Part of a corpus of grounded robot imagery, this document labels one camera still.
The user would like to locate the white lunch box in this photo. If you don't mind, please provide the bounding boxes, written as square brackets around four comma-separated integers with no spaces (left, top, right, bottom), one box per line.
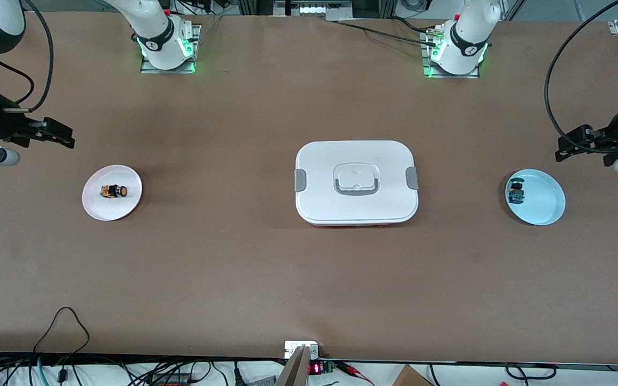
[294,140,420,227]

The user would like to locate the brown cardboard box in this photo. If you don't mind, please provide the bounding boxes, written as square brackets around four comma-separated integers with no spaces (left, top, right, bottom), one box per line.
[392,365,433,386]

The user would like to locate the small white box device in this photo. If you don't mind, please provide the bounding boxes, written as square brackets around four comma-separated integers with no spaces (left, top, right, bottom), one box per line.
[284,341,319,359]

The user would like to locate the light blue round plate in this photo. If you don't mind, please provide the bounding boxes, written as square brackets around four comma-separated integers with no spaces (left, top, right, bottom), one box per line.
[505,169,566,226]

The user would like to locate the pink round plate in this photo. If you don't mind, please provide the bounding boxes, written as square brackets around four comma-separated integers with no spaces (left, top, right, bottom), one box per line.
[82,165,143,222]

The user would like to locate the red clip test leads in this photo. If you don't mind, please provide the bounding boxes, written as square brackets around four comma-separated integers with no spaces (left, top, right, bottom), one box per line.
[336,361,375,386]

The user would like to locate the grey aluminium profile bar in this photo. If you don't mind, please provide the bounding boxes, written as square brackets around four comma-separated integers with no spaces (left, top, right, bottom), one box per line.
[276,345,312,386]

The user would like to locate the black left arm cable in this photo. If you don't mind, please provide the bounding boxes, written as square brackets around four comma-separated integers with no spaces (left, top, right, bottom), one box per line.
[544,0,618,156]

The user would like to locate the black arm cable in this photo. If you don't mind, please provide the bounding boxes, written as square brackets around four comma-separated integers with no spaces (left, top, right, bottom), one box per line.
[544,0,618,156]
[0,0,55,112]

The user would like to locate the green and blue switch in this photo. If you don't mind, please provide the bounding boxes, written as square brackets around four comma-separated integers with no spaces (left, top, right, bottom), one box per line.
[507,180,526,206]

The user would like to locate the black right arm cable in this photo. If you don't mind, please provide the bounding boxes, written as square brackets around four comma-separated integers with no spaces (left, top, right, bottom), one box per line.
[0,0,55,112]

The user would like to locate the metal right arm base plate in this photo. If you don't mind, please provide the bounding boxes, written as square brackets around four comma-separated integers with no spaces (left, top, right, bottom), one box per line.
[140,24,201,74]

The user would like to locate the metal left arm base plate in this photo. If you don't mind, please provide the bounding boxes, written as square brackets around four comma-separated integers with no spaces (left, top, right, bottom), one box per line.
[421,27,481,79]

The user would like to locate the thin black looped cable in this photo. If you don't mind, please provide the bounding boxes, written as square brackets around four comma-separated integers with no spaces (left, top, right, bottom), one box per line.
[33,307,91,384]

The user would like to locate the black cable to base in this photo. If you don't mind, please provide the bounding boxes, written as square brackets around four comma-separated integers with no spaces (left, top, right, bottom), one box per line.
[330,16,439,47]

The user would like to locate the black coiled cable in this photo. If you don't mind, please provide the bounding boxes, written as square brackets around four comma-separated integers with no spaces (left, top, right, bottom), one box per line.
[505,363,557,381]

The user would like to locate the silver extrusion frame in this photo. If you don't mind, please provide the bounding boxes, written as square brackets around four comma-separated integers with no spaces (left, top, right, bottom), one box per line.
[274,0,354,21]

